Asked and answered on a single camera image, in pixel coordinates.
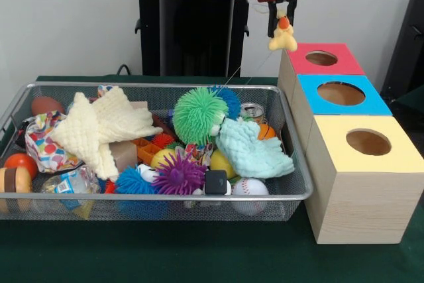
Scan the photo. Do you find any yellow plush duck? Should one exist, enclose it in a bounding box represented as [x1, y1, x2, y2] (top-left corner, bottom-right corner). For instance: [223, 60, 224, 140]
[268, 11, 298, 52]

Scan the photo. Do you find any green spiky ball with eyes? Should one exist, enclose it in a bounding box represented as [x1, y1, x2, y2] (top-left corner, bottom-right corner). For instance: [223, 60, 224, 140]
[172, 86, 229, 146]

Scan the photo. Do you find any silver mesh bin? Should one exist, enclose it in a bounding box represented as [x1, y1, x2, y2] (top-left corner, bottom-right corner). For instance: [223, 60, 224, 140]
[0, 81, 314, 223]

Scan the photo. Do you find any wooden box with three holes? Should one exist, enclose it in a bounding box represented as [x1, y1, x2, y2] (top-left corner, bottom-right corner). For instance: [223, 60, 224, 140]
[277, 42, 424, 246]

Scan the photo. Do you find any silver drink can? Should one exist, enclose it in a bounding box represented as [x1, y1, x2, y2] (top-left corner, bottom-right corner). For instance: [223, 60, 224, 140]
[240, 103, 267, 125]

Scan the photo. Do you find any small orange basketball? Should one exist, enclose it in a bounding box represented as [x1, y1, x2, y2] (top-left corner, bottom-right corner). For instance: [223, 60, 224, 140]
[257, 123, 276, 141]

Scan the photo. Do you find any black upright panel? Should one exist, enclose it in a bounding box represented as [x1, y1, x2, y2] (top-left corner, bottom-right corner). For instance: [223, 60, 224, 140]
[380, 0, 424, 101]

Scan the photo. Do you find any mint green cloth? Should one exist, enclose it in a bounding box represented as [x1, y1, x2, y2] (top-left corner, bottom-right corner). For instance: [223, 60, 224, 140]
[215, 119, 295, 180]

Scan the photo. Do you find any dark green table cloth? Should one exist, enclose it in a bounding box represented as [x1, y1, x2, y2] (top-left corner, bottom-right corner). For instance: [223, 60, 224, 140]
[393, 84, 424, 121]
[0, 75, 424, 283]

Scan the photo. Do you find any white baseball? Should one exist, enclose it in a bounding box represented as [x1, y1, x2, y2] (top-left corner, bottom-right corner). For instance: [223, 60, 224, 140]
[231, 178, 270, 216]

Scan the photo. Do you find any purple spiky ball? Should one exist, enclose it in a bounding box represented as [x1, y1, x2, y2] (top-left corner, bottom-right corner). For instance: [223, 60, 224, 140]
[152, 152, 208, 196]

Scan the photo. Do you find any cream yellow cloth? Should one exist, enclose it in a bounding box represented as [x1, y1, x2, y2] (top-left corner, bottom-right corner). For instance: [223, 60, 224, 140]
[49, 85, 164, 180]

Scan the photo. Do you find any blue spiky ball with eyes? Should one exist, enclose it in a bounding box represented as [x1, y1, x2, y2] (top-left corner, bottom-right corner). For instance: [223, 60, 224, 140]
[114, 163, 160, 195]

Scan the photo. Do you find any yellow brown striped bee toy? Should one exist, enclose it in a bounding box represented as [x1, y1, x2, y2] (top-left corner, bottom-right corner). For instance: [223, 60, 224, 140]
[0, 166, 33, 194]

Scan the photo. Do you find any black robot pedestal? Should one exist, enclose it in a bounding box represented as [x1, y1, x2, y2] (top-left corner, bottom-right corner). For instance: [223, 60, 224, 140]
[128, 0, 266, 78]

